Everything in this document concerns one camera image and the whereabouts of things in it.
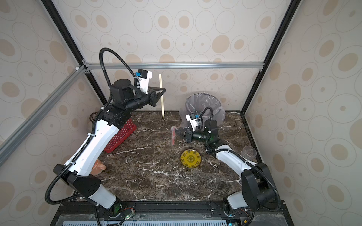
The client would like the horizontal aluminium frame bar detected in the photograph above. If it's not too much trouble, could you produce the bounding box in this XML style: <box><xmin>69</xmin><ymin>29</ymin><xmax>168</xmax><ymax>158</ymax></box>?
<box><xmin>82</xmin><ymin>61</ymin><xmax>265</xmax><ymax>71</ymax></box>

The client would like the wooden chopstick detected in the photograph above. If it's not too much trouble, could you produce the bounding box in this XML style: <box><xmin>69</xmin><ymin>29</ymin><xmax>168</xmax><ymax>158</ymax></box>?
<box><xmin>159</xmin><ymin>74</ymin><xmax>165</xmax><ymax>120</ymax></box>

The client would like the black corrugated cable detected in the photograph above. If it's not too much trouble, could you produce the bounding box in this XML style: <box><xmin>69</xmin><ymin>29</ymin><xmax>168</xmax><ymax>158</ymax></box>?
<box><xmin>44</xmin><ymin>47</ymin><xmax>136</xmax><ymax>205</ymax></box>
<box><xmin>197</xmin><ymin>106</ymin><xmax>282</xmax><ymax>212</ymax></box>

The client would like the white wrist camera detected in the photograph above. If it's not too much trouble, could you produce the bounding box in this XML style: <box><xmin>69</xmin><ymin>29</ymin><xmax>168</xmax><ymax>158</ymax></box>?
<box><xmin>186</xmin><ymin>113</ymin><xmax>201</xmax><ymax>131</ymax></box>
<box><xmin>135</xmin><ymin>69</ymin><xmax>152</xmax><ymax>94</ymax></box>

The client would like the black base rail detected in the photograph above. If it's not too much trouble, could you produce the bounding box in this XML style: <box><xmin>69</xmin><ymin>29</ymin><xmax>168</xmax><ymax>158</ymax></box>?
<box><xmin>51</xmin><ymin>201</ymin><xmax>294</xmax><ymax>226</ymax></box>

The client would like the clear plastic bin liner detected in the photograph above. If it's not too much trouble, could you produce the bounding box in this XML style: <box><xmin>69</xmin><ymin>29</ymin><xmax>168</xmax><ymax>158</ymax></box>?
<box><xmin>179</xmin><ymin>93</ymin><xmax>226</xmax><ymax>128</ymax></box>

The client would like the yellow patterned plate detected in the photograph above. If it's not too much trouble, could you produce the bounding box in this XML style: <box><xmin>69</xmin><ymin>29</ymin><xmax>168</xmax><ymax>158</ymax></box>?
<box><xmin>180</xmin><ymin>149</ymin><xmax>202</xmax><ymax>169</ymax></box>

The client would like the red silver toaster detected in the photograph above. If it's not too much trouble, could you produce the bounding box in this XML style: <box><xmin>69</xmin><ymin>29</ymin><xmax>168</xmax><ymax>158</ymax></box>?
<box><xmin>104</xmin><ymin>114</ymin><xmax>137</xmax><ymax>153</ymax></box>

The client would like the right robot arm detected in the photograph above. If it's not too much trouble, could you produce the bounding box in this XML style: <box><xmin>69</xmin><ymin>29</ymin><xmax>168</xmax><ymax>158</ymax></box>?
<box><xmin>175</xmin><ymin>119</ymin><xmax>281</xmax><ymax>212</ymax></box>

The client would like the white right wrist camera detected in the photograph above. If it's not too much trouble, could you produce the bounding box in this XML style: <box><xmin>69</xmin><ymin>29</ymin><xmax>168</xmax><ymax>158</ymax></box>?
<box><xmin>186</xmin><ymin>113</ymin><xmax>201</xmax><ymax>131</ymax></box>

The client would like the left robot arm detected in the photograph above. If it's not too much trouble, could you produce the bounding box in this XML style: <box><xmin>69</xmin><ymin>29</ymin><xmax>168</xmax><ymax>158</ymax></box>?
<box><xmin>45</xmin><ymin>79</ymin><xmax>166</xmax><ymax>216</ymax></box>

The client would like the orange ceramic cup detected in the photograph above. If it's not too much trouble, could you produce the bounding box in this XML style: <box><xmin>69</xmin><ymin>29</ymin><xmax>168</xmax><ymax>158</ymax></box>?
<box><xmin>91</xmin><ymin>159</ymin><xmax>107</xmax><ymax>176</ymax></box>

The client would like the black right corrugated cable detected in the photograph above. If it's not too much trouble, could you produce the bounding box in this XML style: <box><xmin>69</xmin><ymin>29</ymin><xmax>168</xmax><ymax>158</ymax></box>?
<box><xmin>197</xmin><ymin>106</ymin><xmax>282</xmax><ymax>212</ymax></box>

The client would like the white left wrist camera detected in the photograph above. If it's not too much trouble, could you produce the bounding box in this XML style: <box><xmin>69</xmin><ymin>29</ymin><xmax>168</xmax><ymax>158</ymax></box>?
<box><xmin>135</xmin><ymin>69</ymin><xmax>152</xmax><ymax>94</ymax></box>

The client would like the left aluminium frame bar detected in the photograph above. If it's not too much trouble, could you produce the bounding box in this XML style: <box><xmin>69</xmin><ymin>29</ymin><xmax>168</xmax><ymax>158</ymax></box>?
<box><xmin>1</xmin><ymin>66</ymin><xmax>86</xmax><ymax>165</ymax></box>

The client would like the black left corrugated cable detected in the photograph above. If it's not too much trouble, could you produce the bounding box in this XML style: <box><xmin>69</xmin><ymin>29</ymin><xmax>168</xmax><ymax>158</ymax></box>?
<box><xmin>44</xmin><ymin>47</ymin><xmax>136</xmax><ymax>205</ymax></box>

